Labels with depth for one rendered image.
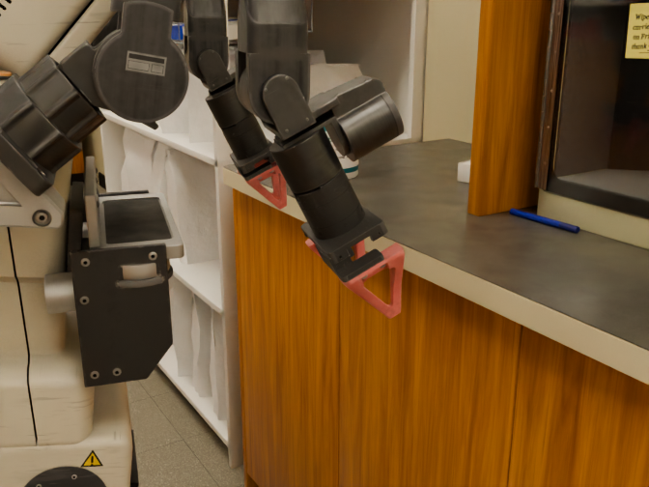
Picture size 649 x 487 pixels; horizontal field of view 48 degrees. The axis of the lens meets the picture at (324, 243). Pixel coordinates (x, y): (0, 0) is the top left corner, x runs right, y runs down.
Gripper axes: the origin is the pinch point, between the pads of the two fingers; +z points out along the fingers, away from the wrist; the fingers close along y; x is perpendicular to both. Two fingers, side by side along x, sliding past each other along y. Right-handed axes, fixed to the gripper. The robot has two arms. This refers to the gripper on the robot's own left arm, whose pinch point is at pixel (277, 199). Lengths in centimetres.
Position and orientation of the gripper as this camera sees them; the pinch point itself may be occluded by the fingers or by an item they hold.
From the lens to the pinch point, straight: 118.1
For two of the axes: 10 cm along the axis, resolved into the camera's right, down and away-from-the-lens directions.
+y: -2.9, -3.0, 9.1
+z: 4.1, 8.2, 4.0
